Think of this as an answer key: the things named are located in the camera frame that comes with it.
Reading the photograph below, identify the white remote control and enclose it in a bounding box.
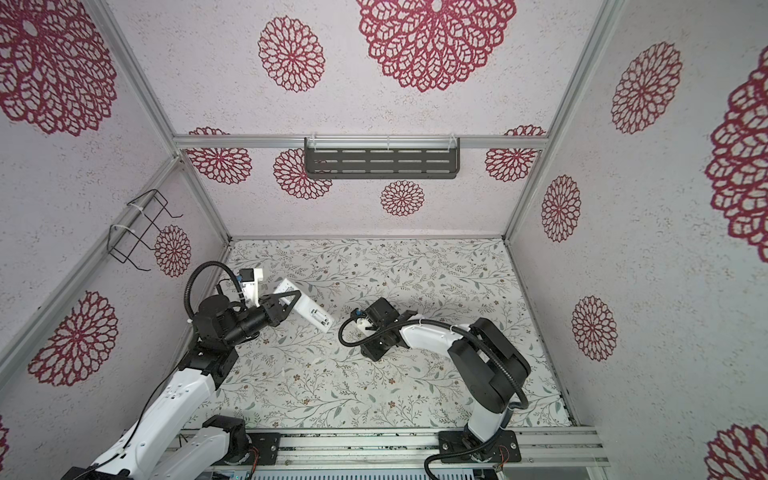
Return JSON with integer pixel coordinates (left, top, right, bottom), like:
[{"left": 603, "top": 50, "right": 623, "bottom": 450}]
[{"left": 274, "top": 279, "right": 335, "bottom": 333}]

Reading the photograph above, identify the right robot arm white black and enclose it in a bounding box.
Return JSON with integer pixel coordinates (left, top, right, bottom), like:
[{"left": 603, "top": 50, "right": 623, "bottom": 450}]
[{"left": 338, "top": 298, "right": 531, "bottom": 449}]

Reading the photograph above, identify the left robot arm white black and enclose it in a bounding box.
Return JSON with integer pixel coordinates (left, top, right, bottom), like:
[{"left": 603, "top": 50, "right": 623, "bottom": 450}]
[{"left": 64, "top": 290, "right": 311, "bottom": 479}]

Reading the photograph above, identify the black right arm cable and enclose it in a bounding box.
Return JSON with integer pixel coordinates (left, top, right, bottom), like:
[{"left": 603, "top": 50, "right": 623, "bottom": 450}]
[{"left": 337, "top": 314, "right": 530, "bottom": 480}]

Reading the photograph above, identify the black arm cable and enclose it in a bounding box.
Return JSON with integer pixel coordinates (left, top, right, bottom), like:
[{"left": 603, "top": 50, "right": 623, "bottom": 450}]
[
  {"left": 183, "top": 260, "right": 247, "bottom": 319},
  {"left": 337, "top": 314, "right": 530, "bottom": 480}
]

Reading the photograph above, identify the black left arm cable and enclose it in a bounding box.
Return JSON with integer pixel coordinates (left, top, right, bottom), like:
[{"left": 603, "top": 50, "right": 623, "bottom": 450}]
[{"left": 183, "top": 260, "right": 247, "bottom": 319}]

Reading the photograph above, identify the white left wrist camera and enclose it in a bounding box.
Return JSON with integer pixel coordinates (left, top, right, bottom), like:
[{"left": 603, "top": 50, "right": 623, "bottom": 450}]
[{"left": 238, "top": 268, "right": 264, "bottom": 307}]

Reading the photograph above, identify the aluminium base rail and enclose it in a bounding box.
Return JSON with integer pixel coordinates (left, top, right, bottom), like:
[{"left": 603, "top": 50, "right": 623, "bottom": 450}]
[{"left": 161, "top": 425, "right": 610, "bottom": 470}]

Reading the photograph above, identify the black wire wall basket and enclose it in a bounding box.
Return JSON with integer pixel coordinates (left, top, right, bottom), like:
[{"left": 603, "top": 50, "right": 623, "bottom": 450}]
[{"left": 106, "top": 188, "right": 182, "bottom": 272}]

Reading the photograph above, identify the dark metal wall shelf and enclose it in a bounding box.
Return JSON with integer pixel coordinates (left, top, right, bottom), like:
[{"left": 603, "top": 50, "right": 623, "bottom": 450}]
[{"left": 304, "top": 137, "right": 461, "bottom": 180}]

